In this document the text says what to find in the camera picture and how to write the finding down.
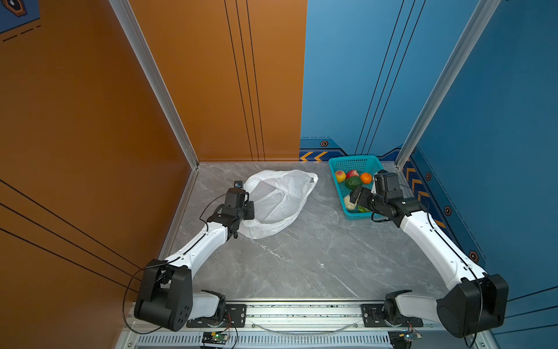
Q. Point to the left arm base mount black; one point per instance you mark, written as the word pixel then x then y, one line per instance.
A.
pixel 234 316

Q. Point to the pink peach fruit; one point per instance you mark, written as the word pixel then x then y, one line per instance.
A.
pixel 352 173

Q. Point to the green circuit board left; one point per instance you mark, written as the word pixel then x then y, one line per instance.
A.
pixel 215 339

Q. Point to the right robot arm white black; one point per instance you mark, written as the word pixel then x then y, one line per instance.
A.
pixel 475 301

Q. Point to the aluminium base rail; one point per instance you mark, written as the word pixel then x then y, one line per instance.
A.
pixel 301 324

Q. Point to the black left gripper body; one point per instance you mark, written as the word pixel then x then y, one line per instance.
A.
pixel 249 211

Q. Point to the teal plastic basket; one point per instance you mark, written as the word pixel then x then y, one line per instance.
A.
pixel 362 164

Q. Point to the aluminium corner post right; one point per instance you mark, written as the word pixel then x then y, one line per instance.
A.
pixel 472 32

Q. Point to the aluminium corner post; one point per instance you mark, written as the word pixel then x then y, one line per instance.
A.
pixel 130 25
pixel 472 32

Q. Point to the green mango fruit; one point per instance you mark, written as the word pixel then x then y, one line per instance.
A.
pixel 352 182

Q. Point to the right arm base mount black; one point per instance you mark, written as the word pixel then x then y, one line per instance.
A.
pixel 375 315

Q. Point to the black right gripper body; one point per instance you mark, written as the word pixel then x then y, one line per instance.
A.
pixel 368 198

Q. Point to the circuit board right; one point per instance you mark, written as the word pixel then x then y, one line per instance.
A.
pixel 410 337

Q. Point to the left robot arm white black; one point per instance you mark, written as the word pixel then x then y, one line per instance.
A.
pixel 166 298

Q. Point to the beige pear fruit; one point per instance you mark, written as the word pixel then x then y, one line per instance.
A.
pixel 349 206

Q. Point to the aluminium corner post left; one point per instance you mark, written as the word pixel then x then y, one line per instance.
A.
pixel 130 25

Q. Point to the yellow orange bumpy fruit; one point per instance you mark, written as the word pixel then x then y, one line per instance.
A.
pixel 340 176

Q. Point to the white plastic bag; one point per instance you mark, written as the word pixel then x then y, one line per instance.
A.
pixel 279 197

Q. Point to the orange tangerine fruit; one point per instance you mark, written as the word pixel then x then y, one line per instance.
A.
pixel 366 178

